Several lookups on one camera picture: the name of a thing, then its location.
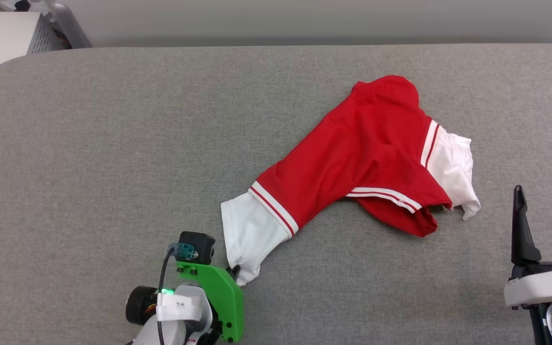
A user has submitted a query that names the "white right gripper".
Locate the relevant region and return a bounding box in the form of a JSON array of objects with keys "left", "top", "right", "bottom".
[{"left": 504, "top": 185, "right": 552, "bottom": 310}]

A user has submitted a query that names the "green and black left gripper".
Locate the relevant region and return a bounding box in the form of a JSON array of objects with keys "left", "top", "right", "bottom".
[{"left": 126, "top": 263, "right": 244, "bottom": 344}]

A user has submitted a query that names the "red and white basketball jersey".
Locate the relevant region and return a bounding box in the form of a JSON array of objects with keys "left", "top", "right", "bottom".
[{"left": 220, "top": 75, "right": 482, "bottom": 287}]

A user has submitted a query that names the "grey curved plastic object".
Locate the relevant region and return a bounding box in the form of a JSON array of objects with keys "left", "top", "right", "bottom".
[{"left": 15, "top": 0, "right": 92, "bottom": 49}]

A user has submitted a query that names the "white metal cabinet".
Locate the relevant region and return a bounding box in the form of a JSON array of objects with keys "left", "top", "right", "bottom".
[{"left": 0, "top": 11, "right": 70, "bottom": 104}]

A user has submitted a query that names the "black cable with teal connector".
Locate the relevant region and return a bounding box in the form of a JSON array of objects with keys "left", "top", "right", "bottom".
[{"left": 157, "top": 243, "right": 195, "bottom": 345}]

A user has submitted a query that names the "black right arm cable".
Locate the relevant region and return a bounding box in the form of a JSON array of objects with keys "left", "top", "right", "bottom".
[{"left": 532, "top": 304, "right": 552, "bottom": 345}]

